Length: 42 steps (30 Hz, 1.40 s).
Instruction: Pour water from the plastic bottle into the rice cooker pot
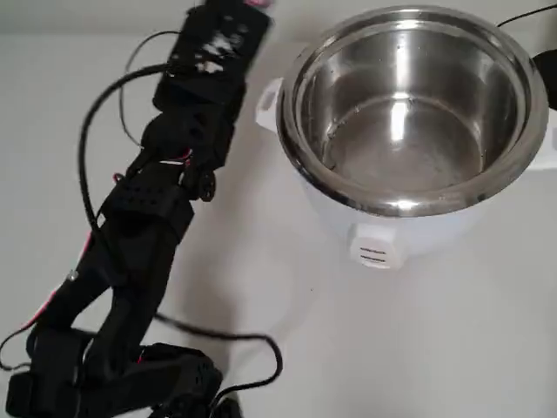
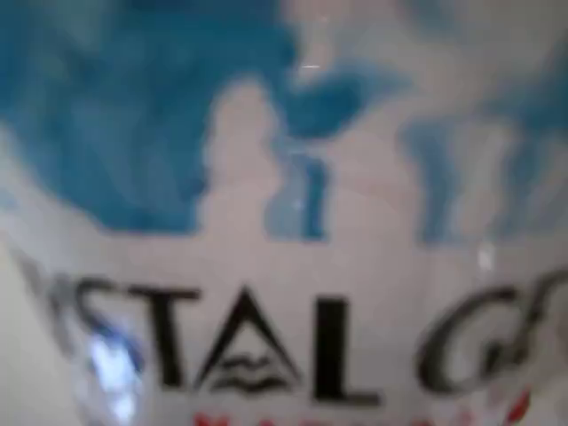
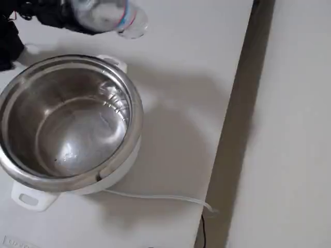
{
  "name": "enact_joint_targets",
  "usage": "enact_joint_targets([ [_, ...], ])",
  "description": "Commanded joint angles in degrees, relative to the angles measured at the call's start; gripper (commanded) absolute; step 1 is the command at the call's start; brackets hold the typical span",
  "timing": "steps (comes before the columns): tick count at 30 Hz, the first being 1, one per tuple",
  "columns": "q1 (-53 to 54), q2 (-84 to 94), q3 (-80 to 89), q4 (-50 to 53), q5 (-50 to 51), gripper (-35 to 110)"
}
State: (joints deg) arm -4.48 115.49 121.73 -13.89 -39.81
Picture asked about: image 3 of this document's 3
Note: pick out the steel inner cooking pot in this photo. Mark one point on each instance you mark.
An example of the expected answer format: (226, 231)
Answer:
(77, 134)

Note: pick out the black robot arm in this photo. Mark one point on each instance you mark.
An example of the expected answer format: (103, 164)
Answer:
(9, 44)

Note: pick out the clear plastic water bottle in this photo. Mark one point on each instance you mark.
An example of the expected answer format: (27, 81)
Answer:
(113, 18)

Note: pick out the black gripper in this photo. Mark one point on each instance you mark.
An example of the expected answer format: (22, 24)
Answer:
(60, 18)

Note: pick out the white rice cooker body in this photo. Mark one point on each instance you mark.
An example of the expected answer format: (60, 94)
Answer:
(33, 200)

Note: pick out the white printed label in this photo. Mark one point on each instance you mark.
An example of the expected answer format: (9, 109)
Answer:
(18, 242)

